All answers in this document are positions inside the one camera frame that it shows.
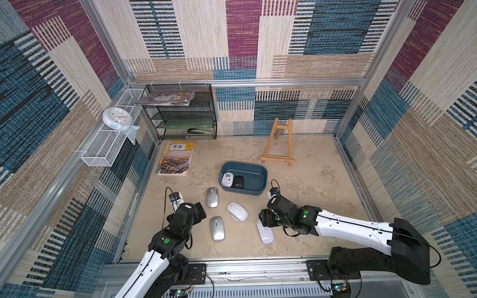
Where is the white slim mouse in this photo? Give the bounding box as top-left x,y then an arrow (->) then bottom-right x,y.
256,219 -> 275,245

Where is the white rounded mouse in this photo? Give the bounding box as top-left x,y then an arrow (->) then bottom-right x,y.
227,202 -> 248,222

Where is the silver mouse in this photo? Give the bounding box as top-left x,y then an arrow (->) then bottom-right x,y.
210,216 -> 226,242
206,187 -> 219,208

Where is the teal storage box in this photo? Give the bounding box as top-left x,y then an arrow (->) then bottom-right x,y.
218,161 -> 268,196

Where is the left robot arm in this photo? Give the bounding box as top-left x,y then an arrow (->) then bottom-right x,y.
116,202 -> 206,298

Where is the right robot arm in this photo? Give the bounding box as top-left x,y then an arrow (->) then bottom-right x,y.
258,193 -> 431,285

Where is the black Lecoo mouse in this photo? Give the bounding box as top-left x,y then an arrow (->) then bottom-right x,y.
232,176 -> 245,189

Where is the white mouse upside down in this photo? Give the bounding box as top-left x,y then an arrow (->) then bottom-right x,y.
221,172 -> 234,187

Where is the wooden mini easel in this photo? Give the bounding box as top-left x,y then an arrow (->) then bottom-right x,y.
260,118 -> 295,167

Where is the yellow textbook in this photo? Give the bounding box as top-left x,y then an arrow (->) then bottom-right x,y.
155,140 -> 196,176

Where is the black stapler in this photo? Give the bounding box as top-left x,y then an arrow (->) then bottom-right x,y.
187,129 -> 212,135

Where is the white round clock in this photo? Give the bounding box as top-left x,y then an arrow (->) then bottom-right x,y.
102,107 -> 133,131

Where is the magazine on shelf top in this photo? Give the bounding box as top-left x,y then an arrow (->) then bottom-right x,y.
135,91 -> 196,107

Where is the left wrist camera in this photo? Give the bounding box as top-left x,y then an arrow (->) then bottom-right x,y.
169,192 -> 184,212

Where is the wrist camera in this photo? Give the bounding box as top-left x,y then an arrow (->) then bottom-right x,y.
267,187 -> 281,199
169,192 -> 184,212

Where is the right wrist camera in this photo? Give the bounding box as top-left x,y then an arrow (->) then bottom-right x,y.
267,187 -> 281,199

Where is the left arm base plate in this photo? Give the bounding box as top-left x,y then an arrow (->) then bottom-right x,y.
183,263 -> 207,285

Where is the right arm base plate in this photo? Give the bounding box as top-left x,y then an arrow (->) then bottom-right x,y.
306,260 -> 361,281

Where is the black wire mesh shelf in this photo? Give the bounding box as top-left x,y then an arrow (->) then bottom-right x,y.
143,84 -> 217,141

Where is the white wire wall basket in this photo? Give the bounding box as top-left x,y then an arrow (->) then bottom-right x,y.
81,88 -> 145,167

